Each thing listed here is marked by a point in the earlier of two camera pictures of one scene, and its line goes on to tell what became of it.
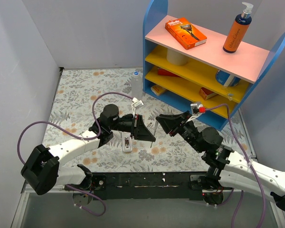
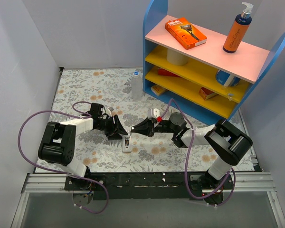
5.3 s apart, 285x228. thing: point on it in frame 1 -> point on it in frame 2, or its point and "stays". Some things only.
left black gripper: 135,127 -> 112,126
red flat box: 162,72 stays
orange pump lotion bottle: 239,30 stays
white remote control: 127,142 stays
